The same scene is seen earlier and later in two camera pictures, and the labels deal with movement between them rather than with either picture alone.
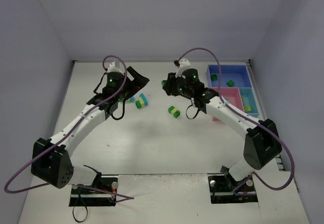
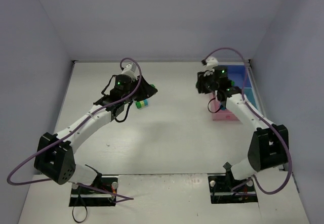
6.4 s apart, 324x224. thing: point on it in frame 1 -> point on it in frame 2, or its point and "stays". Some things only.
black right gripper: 169,87 -> 201,81
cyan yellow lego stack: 142,101 stays
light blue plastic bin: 248,101 stays
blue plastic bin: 233,75 stays
